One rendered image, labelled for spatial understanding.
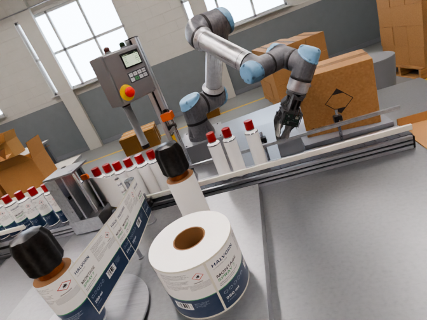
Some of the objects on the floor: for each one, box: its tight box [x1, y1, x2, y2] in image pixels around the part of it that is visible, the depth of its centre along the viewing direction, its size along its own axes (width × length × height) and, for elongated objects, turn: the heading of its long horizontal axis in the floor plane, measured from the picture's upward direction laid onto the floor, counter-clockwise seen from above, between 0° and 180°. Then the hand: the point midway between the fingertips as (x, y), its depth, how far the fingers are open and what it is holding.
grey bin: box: [369, 51, 397, 90], centre depth 317 cm, size 46×46×62 cm
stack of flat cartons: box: [119, 121, 161, 157], centre depth 542 cm, size 64×53×31 cm
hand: (279, 138), depth 118 cm, fingers closed
